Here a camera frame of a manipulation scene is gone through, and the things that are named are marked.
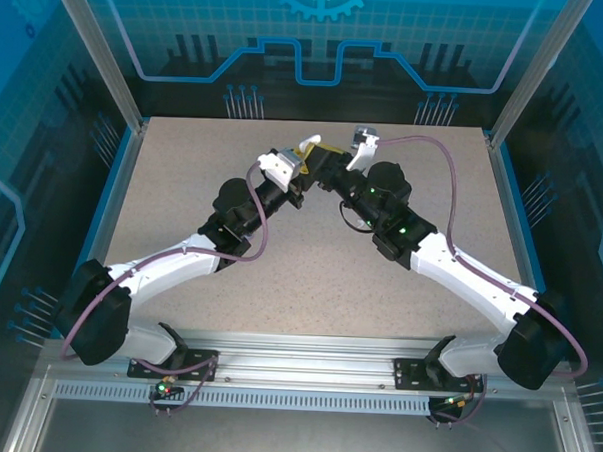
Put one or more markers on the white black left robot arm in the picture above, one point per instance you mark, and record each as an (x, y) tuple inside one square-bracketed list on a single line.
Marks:
[(92, 312)]

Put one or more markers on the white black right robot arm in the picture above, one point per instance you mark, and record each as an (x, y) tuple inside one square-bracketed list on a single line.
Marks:
[(536, 341)]

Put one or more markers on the blue table edge strip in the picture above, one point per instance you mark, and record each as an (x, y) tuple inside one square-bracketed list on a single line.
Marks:
[(513, 195)]

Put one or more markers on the small LED connector board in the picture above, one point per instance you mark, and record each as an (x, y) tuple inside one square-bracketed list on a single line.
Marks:
[(459, 402), (167, 387)]

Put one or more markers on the steel sheet shelf panel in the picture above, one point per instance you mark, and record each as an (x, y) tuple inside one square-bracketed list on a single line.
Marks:
[(292, 436)]

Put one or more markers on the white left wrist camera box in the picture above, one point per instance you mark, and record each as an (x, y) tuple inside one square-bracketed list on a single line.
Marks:
[(279, 170)]

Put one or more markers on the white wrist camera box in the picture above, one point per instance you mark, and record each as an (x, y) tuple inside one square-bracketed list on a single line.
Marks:
[(362, 148), (279, 170)]

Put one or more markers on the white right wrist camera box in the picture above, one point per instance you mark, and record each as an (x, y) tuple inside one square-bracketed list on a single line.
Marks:
[(362, 148)]

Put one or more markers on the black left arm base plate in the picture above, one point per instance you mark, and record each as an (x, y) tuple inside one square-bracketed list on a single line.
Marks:
[(202, 367)]

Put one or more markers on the wide aluminium mounting rail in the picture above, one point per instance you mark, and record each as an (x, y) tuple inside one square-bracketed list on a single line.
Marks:
[(301, 358)]

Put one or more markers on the aluminium frame post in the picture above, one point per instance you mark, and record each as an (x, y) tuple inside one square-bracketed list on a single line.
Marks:
[(103, 57), (528, 76)]

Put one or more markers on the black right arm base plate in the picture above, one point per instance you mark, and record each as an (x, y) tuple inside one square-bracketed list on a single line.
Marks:
[(410, 375)]

